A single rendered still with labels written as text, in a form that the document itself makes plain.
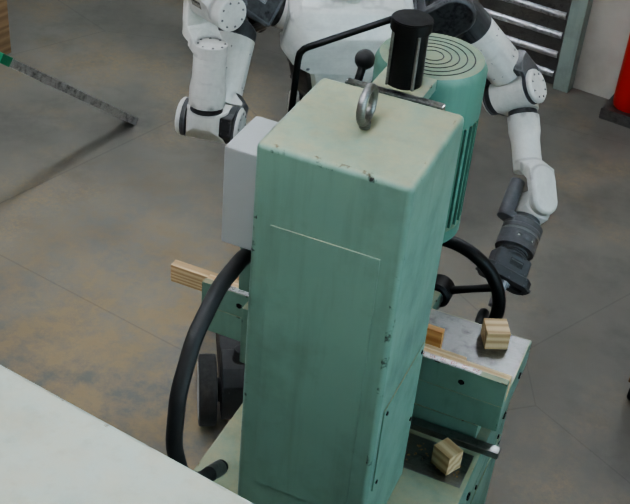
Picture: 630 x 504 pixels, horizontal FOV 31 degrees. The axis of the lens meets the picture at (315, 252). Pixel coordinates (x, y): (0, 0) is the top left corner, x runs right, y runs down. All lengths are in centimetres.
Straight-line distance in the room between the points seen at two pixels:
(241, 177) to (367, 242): 20
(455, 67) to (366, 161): 35
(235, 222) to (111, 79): 331
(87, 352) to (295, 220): 201
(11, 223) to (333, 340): 252
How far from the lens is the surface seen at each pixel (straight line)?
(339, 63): 245
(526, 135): 261
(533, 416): 342
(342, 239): 152
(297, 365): 168
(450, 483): 206
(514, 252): 252
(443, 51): 183
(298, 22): 238
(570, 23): 505
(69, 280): 376
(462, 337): 220
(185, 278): 224
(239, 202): 160
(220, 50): 222
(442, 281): 243
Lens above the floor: 229
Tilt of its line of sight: 36 degrees down
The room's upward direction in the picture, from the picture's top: 6 degrees clockwise
